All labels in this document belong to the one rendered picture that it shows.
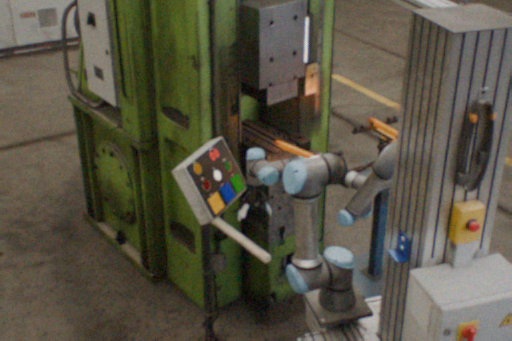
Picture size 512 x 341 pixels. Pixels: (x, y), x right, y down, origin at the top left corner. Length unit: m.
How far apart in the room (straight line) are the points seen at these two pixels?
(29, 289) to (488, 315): 2.87
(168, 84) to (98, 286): 1.38
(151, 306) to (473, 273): 2.22
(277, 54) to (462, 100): 1.41
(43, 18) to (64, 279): 4.59
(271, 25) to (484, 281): 1.57
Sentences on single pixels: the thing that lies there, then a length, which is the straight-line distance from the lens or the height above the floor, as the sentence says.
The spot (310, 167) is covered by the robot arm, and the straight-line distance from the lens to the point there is 2.35.
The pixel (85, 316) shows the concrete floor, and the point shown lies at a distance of 4.03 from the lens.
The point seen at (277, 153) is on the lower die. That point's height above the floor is 0.98.
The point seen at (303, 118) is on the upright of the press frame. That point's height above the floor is 1.04.
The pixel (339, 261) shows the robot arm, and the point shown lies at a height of 1.05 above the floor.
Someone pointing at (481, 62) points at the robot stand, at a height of 1.93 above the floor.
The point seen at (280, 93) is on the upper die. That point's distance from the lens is 3.33.
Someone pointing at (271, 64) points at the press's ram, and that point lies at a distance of 3.24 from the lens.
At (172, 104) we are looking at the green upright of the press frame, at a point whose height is 1.18.
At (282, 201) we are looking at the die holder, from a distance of 3.55.
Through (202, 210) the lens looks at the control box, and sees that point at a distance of 2.95.
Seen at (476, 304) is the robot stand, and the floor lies 1.23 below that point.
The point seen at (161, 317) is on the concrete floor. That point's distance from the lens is 3.94.
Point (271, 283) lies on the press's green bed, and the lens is 3.82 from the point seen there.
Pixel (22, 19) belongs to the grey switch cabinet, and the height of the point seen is 0.41.
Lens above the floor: 2.58
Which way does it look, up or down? 27 degrees down
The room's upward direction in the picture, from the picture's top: straight up
